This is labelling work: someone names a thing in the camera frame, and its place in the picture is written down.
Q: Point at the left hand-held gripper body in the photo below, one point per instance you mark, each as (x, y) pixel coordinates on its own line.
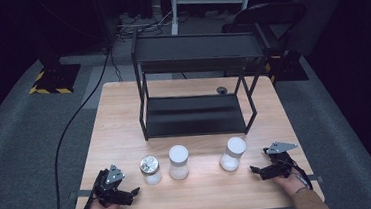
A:
(108, 187)

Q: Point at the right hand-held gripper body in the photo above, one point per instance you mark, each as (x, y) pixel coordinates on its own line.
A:
(280, 164)

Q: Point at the silver lid glass jar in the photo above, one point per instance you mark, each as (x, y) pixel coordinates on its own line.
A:
(150, 169)

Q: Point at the white lid glass jar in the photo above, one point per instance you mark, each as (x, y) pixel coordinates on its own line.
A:
(232, 156)
(178, 163)

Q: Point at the black metal shelf rack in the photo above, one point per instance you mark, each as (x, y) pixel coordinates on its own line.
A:
(194, 115)

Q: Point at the person's right hand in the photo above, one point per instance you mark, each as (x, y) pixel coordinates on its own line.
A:
(290, 185)

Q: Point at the grey tape strip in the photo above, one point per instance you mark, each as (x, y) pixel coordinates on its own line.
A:
(80, 193)
(315, 178)

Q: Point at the black stand base striped tape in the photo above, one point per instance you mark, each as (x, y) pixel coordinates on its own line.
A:
(287, 68)
(57, 77)

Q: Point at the black chair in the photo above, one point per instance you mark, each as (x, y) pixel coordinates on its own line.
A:
(266, 14)

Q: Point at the grey fabric panel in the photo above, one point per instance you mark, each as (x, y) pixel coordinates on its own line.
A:
(323, 6)

